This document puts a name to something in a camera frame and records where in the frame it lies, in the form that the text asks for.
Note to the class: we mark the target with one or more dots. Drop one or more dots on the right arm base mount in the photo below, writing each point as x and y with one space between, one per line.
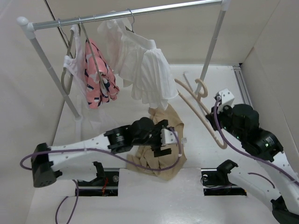
215 181

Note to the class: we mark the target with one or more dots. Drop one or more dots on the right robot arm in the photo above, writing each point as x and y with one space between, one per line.
267 151

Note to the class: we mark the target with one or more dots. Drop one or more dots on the silver white clothes rack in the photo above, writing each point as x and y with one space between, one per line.
29 30

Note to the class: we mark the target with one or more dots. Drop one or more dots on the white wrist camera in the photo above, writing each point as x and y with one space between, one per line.
225 97
168 137

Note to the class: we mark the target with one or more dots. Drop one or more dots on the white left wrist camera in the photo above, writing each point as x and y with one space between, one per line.
168 137

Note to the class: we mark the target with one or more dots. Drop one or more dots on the pink patterned garment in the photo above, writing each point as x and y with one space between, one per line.
96 95

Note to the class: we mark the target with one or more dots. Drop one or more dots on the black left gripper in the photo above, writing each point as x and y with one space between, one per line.
157 149

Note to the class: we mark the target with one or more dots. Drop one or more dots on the white pleated blouse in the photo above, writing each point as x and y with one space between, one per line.
139 62

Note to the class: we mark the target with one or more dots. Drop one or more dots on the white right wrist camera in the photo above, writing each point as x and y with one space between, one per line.
225 97

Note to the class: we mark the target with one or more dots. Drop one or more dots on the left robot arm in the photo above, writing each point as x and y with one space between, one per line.
82 160

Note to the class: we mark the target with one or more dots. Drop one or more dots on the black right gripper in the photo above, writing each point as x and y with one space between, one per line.
211 117

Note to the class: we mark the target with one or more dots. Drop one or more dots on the white tank top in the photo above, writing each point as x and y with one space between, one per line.
82 84

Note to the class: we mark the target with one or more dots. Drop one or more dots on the aluminium rail on table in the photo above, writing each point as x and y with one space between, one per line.
242 85

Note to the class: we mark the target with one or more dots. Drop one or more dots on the grey hanger with blouse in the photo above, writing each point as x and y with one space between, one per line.
132 23

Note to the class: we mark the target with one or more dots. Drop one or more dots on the beige t shirt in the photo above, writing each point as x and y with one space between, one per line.
145 157

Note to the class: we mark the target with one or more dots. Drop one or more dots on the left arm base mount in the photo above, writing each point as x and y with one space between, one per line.
104 184

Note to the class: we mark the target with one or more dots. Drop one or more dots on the grey hanger with pink garment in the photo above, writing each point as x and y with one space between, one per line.
92 52

